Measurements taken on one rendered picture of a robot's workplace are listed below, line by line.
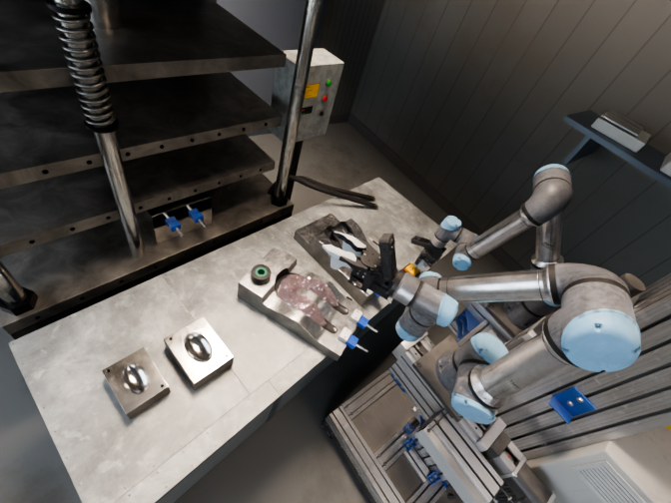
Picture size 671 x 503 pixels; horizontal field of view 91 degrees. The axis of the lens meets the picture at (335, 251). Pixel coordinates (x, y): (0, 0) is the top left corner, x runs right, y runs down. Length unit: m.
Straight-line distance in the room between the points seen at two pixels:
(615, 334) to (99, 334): 1.46
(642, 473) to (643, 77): 2.44
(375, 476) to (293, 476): 0.44
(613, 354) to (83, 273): 1.67
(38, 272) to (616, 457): 2.01
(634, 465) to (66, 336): 1.80
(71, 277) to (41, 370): 0.37
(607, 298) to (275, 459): 1.73
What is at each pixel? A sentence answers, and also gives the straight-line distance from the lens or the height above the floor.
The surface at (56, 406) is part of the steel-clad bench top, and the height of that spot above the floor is 0.80.
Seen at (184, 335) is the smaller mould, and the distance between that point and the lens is 1.32.
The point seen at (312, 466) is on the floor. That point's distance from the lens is 2.12.
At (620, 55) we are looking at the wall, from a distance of 3.18.
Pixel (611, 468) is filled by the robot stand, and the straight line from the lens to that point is 1.34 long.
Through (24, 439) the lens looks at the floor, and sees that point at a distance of 2.29.
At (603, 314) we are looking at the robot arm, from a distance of 0.78.
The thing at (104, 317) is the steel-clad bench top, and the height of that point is 0.80.
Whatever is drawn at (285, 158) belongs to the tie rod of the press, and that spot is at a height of 1.10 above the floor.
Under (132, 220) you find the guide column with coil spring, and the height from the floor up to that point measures 1.01.
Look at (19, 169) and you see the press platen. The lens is 1.31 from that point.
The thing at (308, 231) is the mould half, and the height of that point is 0.86.
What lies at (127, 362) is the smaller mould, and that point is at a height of 0.86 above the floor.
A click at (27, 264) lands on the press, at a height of 0.78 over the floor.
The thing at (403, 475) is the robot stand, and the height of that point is 0.21.
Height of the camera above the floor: 2.05
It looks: 47 degrees down
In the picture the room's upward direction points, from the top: 22 degrees clockwise
